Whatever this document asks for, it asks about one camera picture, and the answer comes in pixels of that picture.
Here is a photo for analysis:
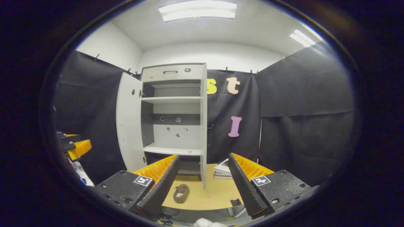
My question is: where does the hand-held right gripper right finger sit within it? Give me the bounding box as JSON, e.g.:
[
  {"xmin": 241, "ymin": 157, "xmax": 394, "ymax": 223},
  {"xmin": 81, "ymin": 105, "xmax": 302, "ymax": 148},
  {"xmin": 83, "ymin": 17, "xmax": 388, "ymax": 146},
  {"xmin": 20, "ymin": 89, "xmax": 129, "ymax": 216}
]
[{"xmin": 228, "ymin": 153, "xmax": 316, "ymax": 220}]

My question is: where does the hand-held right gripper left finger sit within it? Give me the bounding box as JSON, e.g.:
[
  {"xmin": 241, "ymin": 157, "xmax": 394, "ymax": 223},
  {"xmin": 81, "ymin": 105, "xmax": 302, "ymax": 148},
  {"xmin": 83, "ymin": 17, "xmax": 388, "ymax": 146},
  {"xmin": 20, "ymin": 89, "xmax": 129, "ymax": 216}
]
[{"xmin": 94, "ymin": 154, "xmax": 181, "ymax": 218}]

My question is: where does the brown shoe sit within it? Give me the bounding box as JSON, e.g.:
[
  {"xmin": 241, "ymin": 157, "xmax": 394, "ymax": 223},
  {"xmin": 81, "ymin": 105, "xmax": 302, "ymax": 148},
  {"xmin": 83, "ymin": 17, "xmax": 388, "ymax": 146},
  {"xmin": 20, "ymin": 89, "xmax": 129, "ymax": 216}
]
[{"xmin": 173, "ymin": 184, "xmax": 190, "ymax": 203}]

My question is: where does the white shoe cabinet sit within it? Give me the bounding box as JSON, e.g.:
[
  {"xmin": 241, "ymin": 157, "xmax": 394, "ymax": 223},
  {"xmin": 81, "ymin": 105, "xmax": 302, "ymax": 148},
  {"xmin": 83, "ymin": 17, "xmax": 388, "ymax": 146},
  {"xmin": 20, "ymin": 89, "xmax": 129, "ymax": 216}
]
[{"xmin": 140, "ymin": 63, "xmax": 208, "ymax": 182}]

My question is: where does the white cabinet door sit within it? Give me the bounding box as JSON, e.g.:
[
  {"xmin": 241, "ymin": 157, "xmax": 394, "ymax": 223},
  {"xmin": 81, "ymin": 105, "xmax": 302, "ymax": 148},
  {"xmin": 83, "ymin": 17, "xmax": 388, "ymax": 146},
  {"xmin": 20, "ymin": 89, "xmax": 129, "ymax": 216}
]
[
  {"xmin": 200, "ymin": 79, "xmax": 208, "ymax": 190},
  {"xmin": 116, "ymin": 72, "xmax": 149, "ymax": 173}
]

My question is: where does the white cabinet drawer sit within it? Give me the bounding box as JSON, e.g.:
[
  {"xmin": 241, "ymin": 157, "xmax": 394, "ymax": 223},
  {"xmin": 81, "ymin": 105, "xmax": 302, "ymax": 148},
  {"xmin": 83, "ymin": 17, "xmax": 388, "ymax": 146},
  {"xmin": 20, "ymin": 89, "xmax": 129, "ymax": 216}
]
[{"xmin": 141, "ymin": 64, "xmax": 203, "ymax": 82}]

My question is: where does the white paper sheet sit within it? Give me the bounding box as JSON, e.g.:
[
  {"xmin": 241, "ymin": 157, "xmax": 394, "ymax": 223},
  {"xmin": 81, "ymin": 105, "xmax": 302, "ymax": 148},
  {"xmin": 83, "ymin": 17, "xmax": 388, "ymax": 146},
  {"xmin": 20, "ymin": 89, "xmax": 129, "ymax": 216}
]
[{"xmin": 68, "ymin": 158, "xmax": 95, "ymax": 187}]

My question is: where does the white table leg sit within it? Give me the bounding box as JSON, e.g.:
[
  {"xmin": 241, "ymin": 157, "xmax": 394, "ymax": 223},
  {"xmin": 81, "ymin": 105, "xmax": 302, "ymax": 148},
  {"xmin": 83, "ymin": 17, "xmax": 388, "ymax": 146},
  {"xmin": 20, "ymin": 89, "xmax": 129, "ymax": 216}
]
[{"xmin": 227, "ymin": 207, "xmax": 247, "ymax": 218}]

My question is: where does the white portrait cover book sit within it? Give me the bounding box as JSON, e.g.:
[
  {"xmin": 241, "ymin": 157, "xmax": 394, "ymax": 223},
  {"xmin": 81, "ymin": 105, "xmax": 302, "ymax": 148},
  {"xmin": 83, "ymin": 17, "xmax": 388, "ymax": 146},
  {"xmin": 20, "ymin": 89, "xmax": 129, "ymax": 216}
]
[{"xmin": 215, "ymin": 159, "xmax": 232, "ymax": 176}]

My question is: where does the black backdrop cloth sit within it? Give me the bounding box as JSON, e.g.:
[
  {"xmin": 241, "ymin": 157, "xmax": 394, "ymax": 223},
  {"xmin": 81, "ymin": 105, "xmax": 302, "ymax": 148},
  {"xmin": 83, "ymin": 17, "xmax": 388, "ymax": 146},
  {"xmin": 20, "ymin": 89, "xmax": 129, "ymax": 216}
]
[{"xmin": 55, "ymin": 41, "xmax": 355, "ymax": 186}]

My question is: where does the narrow ceiling light panel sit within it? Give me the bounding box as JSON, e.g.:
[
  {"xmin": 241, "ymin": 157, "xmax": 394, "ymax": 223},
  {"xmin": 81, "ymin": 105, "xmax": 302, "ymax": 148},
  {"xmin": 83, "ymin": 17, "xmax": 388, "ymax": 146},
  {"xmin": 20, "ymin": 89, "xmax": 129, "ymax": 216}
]
[{"xmin": 290, "ymin": 29, "xmax": 316, "ymax": 48}]

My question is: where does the wide ceiling light panel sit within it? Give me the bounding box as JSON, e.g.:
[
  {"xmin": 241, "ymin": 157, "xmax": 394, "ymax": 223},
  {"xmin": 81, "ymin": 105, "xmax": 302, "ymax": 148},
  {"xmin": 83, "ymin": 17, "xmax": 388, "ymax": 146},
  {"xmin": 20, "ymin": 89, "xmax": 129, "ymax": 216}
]
[{"xmin": 159, "ymin": 1, "xmax": 237, "ymax": 22}]

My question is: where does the black cable bundle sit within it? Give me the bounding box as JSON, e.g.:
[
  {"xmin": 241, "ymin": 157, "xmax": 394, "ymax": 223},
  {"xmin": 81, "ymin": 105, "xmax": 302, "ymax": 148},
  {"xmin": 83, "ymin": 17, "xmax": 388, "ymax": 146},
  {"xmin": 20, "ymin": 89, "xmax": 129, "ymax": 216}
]
[{"xmin": 157, "ymin": 206, "xmax": 181, "ymax": 226}]

